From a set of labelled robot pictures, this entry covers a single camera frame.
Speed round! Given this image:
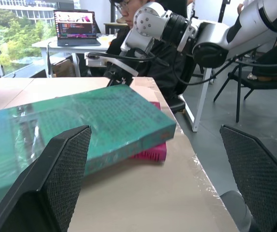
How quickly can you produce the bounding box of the cardboard box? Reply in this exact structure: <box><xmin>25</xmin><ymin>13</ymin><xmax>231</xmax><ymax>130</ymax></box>
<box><xmin>51</xmin><ymin>59</ymin><xmax>77</xmax><ymax>78</ymax></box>

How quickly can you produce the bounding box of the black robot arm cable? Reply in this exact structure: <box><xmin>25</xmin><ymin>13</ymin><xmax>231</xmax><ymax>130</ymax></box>
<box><xmin>87</xmin><ymin>51</ymin><xmax>277</xmax><ymax>86</ymax></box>

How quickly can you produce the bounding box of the white desk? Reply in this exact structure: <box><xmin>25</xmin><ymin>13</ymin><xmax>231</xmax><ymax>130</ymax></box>
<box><xmin>31</xmin><ymin>33</ymin><xmax>118</xmax><ymax>78</ymax></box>

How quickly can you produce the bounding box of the pink book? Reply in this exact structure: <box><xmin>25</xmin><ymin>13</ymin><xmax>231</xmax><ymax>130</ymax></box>
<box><xmin>128</xmin><ymin>101</ymin><xmax>167</xmax><ymax>161</ymax></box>

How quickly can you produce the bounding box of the seated person in black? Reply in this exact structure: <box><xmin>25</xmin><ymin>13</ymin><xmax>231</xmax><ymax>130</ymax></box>
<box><xmin>106</xmin><ymin>0</ymin><xmax>195</xmax><ymax>102</ymax></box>

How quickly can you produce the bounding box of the black chair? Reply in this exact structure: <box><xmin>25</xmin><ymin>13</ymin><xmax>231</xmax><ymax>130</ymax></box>
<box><xmin>213</xmin><ymin>64</ymin><xmax>277</xmax><ymax>123</ymax></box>

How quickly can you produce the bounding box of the teal book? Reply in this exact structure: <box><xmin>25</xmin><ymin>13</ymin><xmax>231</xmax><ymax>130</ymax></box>
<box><xmin>0</xmin><ymin>84</ymin><xmax>177</xmax><ymax>204</ymax></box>

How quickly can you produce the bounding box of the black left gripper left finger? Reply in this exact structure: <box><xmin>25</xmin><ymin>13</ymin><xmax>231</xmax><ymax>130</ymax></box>
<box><xmin>0</xmin><ymin>125</ymin><xmax>92</xmax><ymax>232</ymax></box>

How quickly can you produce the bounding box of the person in dark trousers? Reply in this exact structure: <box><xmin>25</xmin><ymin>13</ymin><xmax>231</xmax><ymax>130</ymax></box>
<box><xmin>247</xmin><ymin>43</ymin><xmax>277</xmax><ymax>82</ymax></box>

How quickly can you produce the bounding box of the grey robot body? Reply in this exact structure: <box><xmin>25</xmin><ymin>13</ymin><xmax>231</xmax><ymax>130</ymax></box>
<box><xmin>220</xmin><ymin>190</ymin><xmax>254</xmax><ymax>232</ymax></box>

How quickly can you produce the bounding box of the white table leg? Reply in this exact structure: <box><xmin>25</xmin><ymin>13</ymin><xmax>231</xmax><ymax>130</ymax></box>
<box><xmin>181</xmin><ymin>67</ymin><xmax>213</xmax><ymax>132</ymax></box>

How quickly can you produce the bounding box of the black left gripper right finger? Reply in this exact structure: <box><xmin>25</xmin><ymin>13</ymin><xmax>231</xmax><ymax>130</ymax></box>
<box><xmin>219</xmin><ymin>124</ymin><xmax>277</xmax><ymax>232</ymax></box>

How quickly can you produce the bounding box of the black stool seat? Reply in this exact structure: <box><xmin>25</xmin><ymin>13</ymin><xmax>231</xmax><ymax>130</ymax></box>
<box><xmin>168</xmin><ymin>96</ymin><xmax>186</xmax><ymax>114</ymax></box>

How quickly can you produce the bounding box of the open laptop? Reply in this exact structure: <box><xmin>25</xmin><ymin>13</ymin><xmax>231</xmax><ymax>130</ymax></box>
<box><xmin>53</xmin><ymin>9</ymin><xmax>102</xmax><ymax>47</ymax></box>

